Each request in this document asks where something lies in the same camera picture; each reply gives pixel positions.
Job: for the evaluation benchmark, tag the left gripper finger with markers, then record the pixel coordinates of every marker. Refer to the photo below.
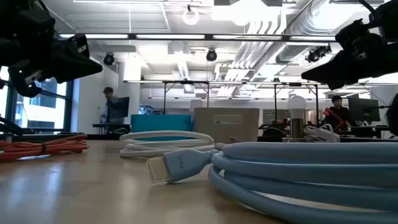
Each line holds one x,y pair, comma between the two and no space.
25,81
74,68

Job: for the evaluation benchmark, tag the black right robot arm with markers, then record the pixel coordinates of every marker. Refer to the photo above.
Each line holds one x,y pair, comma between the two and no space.
387,18

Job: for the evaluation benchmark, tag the black round spotlight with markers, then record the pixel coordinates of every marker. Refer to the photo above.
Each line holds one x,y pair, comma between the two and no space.
211,55
109,59

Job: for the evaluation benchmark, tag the silver ventilation duct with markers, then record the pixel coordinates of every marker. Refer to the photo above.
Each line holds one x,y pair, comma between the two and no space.
311,18

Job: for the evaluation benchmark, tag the black metal workstation frame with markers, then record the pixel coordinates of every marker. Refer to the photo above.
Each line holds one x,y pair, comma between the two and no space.
186,82

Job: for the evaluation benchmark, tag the black computer monitor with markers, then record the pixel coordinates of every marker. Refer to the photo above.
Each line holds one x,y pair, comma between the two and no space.
121,107
363,109

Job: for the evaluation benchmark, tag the red desk lamp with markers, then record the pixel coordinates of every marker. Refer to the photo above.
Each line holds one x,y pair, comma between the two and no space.
330,115

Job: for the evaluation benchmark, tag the black office desk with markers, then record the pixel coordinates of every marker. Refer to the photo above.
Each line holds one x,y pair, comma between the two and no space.
109,126

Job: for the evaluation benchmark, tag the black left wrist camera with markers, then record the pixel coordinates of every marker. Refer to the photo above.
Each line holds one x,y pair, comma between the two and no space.
79,45

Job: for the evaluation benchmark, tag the teal plastic bin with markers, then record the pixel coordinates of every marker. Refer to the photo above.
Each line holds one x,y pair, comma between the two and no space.
161,123

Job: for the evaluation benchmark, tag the grey plastic bin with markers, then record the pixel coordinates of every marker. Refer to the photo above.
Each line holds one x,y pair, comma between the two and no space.
211,127

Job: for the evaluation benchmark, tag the black spotlight cluster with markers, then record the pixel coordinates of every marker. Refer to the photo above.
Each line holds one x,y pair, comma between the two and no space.
317,54

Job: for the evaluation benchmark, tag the white light bulb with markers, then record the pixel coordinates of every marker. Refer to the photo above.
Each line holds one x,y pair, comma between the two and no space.
297,107

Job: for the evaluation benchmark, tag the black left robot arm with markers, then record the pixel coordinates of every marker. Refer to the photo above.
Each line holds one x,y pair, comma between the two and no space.
15,4

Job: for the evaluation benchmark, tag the person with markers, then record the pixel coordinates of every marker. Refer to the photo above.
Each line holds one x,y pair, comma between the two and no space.
109,102
339,113

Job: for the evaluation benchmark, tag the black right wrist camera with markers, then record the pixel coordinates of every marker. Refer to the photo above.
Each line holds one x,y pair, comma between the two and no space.
351,32

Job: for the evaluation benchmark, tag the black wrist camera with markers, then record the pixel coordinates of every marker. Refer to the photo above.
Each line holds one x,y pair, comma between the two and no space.
79,45
351,32

